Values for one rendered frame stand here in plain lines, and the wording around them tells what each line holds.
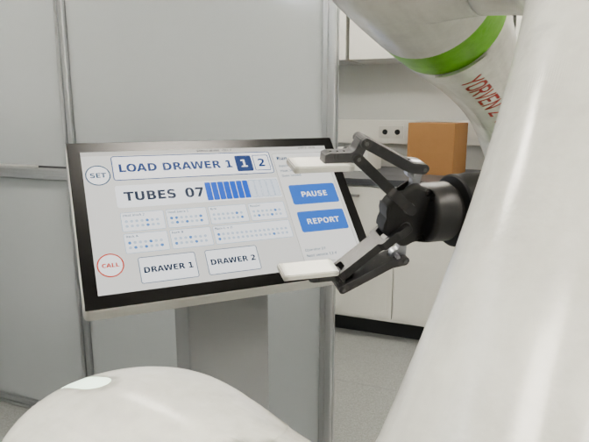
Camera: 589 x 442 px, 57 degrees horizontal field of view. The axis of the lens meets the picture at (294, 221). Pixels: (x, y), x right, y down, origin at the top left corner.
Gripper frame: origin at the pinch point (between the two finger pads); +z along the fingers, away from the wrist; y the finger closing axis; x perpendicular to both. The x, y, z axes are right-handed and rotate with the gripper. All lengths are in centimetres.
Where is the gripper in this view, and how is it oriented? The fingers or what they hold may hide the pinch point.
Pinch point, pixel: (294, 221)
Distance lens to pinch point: 61.9
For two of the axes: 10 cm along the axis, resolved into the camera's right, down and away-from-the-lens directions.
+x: -3.1, -4.5, 8.4
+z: -9.5, 0.6, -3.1
